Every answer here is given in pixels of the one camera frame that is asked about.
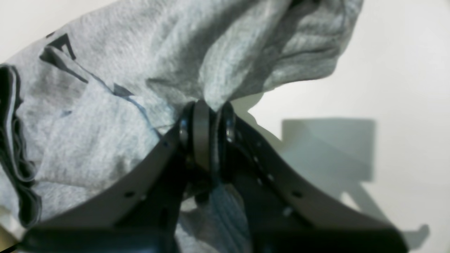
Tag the grey T-shirt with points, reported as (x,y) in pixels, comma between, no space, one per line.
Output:
(83,106)

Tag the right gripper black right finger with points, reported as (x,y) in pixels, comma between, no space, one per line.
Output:
(285,212)

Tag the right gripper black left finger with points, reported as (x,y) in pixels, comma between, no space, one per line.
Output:
(139,213)

